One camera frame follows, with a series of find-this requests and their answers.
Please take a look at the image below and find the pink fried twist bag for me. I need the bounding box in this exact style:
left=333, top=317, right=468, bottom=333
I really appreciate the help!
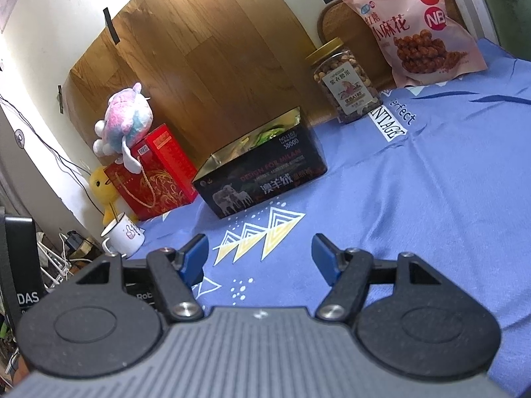
left=342, top=0, right=487, bottom=87

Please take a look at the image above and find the nut jar gold lid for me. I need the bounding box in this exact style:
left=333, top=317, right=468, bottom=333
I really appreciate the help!
left=305, top=38, right=383, bottom=124

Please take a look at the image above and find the red gift bag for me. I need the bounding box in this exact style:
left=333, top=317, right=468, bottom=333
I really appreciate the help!
left=105, top=124, right=198, bottom=221

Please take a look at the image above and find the black snack box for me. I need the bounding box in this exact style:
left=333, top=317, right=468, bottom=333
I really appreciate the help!
left=192, top=107, right=328, bottom=218

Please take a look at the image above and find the wooden board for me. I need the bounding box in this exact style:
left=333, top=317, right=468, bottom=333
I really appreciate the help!
left=62, top=0, right=332, bottom=165

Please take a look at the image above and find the yellow duck plush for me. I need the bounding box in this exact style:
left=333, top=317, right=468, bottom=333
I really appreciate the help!
left=89, top=166, right=139, bottom=227

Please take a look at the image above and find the pink blue plush toy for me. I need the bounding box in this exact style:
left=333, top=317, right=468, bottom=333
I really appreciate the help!
left=93, top=82, right=153, bottom=174

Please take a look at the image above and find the round woven tray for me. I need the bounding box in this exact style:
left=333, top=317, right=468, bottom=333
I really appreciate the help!
left=317, top=0, right=466, bottom=82

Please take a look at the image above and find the white enamel mug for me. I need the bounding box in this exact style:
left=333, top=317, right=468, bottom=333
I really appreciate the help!
left=101, top=213, right=145, bottom=259

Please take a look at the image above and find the green roll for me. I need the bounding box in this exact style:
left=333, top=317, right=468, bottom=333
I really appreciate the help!
left=251, top=126, right=286, bottom=148

